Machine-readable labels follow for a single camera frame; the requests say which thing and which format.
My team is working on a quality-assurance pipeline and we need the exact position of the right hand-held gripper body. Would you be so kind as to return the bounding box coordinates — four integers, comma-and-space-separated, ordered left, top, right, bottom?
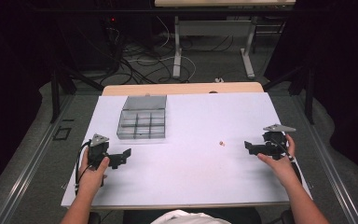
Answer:
262, 123, 296, 161

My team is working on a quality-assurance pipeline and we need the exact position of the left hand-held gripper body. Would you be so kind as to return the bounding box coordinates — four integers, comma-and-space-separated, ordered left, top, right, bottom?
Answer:
87, 133, 111, 171

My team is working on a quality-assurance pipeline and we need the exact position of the person's left hand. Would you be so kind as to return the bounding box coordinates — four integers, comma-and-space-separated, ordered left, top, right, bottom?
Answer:
77, 147, 111, 194

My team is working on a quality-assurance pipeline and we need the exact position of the person's right hand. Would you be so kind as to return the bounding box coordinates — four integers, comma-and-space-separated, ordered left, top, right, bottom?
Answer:
256, 133, 296, 188

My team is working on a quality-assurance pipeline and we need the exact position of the clear plastic compartment box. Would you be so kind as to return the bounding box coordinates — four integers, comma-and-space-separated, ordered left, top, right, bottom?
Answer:
116, 94, 168, 140

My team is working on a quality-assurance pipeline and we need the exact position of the black metal stand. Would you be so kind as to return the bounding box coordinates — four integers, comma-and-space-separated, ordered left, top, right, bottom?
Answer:
49, 60, 105, 124
261, 63, 317, 126

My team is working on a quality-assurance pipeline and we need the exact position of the white table mat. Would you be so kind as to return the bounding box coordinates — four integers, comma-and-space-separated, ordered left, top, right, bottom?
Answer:
61, 91, 313, 208

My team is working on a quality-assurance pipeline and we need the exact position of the person's white shirt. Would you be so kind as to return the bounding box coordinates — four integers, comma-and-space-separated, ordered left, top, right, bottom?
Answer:
149, 209, 232, 224

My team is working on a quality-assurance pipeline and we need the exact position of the white desk with metal legs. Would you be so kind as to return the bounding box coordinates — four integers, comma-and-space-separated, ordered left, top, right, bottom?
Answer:
154, 0, 296, 80

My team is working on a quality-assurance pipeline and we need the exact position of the power strip with red light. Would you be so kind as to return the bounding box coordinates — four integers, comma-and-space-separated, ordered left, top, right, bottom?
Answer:
106, 15, 120, 31

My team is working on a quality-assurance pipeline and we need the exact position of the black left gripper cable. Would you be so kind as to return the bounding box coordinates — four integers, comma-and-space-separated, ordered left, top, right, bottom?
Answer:
74, 140, 93, 196

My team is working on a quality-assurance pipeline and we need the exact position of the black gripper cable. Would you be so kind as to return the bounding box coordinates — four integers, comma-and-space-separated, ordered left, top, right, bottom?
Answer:
269, 138, 304, 185
74, 140, 93, 196

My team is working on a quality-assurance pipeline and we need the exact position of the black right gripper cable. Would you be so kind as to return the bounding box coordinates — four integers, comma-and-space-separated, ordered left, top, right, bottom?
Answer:
269, 138, 304, 185

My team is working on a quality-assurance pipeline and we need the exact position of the aluminium floor rail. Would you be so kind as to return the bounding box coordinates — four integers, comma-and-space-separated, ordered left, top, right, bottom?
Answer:
0, 93, 75, 224
292, 92, 358, 224

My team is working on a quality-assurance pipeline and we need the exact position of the tangle of floor cables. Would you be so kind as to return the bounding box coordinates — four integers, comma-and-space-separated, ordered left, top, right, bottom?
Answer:
103, 15, 235, 86

